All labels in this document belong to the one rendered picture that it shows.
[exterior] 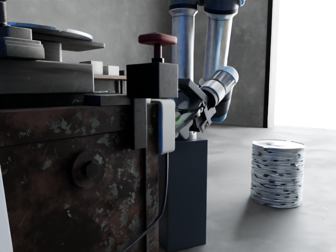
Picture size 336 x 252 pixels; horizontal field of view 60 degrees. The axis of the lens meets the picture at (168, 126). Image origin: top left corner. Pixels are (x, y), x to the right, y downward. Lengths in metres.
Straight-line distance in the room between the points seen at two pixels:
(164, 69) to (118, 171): 0.24
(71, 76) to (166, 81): 0.18
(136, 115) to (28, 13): 3.97
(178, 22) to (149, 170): 0.52
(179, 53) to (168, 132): 0.36
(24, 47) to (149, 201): 0.43
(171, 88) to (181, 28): 0.44
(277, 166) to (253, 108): 3.65
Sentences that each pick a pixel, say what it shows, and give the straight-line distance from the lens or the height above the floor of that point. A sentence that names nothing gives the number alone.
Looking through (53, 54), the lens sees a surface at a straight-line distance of 0.79.
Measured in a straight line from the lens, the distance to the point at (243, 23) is 5.53.
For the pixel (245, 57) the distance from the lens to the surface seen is 5.41.
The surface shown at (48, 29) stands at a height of 0.78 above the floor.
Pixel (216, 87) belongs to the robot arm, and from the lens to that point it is 0.90.
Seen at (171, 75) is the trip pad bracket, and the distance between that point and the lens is 0.59.
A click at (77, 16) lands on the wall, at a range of 4.90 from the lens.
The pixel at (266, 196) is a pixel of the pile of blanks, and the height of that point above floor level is 0.06.
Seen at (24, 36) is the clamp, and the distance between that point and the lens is 0.56.
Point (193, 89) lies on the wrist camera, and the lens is 0.81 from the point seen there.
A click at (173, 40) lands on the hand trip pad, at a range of 0.60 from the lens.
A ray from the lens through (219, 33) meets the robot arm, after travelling 1.07.
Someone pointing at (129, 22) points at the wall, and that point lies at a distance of 5.53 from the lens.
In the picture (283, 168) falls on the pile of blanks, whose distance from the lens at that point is 1.72.
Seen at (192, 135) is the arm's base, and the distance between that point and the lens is 1.18.
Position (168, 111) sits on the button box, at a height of 0.60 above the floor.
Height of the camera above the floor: 0.65
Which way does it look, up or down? 7 degrees down
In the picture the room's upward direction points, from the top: straight up
